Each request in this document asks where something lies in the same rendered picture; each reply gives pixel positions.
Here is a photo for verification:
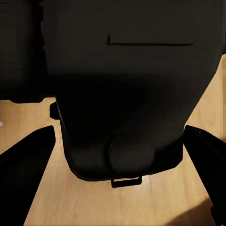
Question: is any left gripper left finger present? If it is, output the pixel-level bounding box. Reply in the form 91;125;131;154
0;125;56;226

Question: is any digital camera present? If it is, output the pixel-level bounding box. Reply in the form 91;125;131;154
0;0;226;188

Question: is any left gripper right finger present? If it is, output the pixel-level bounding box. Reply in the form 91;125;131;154
183;125;226;226

